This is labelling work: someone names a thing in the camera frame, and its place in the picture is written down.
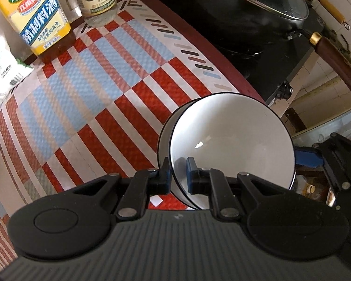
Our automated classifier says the red blue checked mat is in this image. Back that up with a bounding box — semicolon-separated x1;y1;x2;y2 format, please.
0;0;244;259

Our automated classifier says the pale pan with yellow handle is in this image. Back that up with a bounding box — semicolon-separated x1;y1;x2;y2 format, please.
292;0;351;30

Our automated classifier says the black gas stove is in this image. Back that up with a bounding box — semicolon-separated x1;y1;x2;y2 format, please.
152;0;321;106

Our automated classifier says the white green plastic bag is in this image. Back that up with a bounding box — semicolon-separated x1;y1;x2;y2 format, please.
0;31;34;106

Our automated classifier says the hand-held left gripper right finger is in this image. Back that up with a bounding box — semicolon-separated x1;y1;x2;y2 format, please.
186;157;289;222

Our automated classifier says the translucent plastic bag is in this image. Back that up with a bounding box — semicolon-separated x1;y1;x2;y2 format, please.
292;113;351;147

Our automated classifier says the black wok with glass lid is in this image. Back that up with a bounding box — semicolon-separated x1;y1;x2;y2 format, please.
175;0;351;106

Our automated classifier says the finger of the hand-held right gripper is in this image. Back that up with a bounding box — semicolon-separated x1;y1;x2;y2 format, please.
294;133;351;212

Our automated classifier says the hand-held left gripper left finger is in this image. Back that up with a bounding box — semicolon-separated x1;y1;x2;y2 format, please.
70;157;172;221

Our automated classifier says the white ribbed bowl black rim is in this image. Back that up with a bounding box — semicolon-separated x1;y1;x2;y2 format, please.
168;93;297;210
157;100;198;210

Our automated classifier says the yellow label cooking wine bottle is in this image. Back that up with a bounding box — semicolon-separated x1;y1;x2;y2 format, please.
0;0;72;56

